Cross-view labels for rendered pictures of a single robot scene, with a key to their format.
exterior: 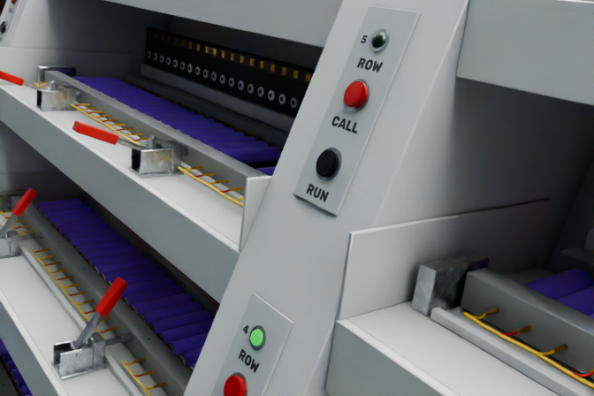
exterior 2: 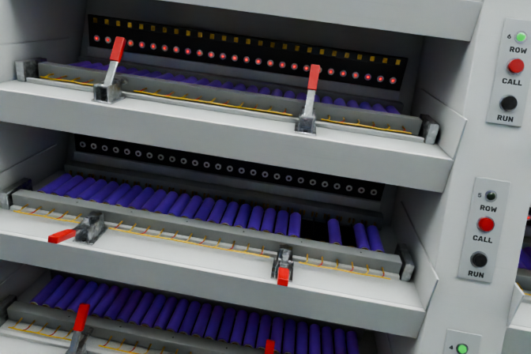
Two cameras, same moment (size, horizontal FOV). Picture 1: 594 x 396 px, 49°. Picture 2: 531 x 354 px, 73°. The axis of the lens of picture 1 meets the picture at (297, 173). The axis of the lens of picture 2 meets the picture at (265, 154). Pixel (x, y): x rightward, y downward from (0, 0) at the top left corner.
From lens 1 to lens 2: 0.55 m
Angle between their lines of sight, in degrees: 44
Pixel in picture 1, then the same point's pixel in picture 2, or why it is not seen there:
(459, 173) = not seen: hidden behind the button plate
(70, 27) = (12, 145)
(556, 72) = not seen: outside the picture
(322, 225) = (482, 288)
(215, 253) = (400, 314)
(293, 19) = (402, 175)
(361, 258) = (516, 299)
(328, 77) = (457, 214)
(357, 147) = (495, 249)
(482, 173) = not seen: hidden behind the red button
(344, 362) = (510, 340)
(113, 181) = (259, 290)
